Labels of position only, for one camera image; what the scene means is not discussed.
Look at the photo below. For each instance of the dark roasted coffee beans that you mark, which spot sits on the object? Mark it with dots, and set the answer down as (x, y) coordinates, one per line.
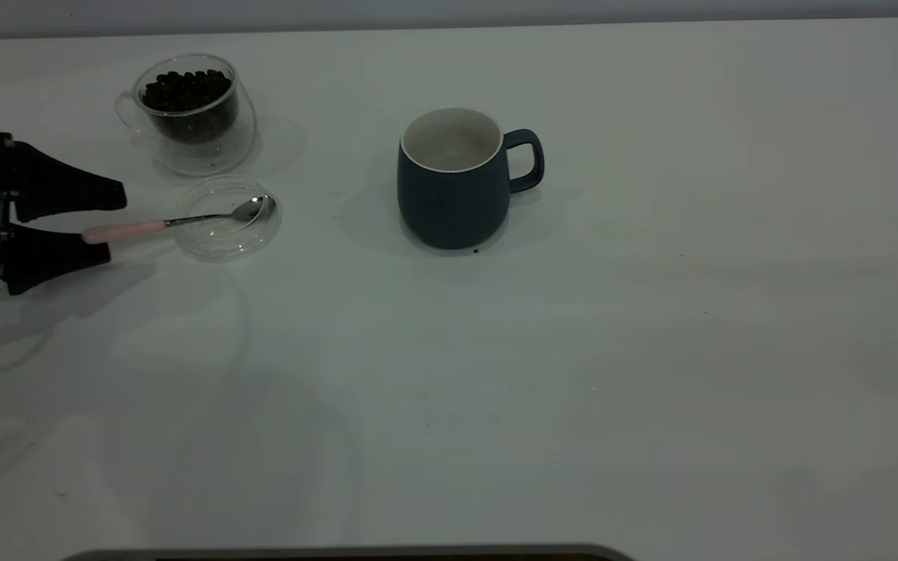
(184, 93)

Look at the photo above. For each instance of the clear round glass lid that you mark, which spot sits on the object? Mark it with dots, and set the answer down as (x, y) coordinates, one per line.
(215, 243)

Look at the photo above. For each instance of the dark grey ceramic mug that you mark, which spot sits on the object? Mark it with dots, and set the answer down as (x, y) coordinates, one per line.
(449, 210)

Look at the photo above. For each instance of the clear double-wall glass cup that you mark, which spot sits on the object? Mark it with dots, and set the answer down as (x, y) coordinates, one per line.
(207, 156)

